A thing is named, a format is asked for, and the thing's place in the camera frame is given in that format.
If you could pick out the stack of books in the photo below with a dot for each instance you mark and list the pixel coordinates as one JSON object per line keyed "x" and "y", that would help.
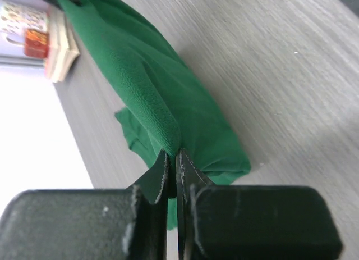
{"x": 63, "y": 49}

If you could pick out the red small box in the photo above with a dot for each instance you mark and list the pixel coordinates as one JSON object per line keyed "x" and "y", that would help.
{"x": 36, "y": 44}

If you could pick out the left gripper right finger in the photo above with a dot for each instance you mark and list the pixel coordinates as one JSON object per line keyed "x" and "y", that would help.
{"x": 251, "y": 221}

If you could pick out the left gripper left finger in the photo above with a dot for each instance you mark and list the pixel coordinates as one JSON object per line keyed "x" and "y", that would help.
{"x": 90, "y": 224}

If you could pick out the green t shirt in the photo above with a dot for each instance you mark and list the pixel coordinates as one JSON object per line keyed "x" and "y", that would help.
{"x": 166, "y": 106}

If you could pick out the white mug yellow inside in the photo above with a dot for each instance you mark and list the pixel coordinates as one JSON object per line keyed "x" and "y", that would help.
{"x": 17, "y": 18}

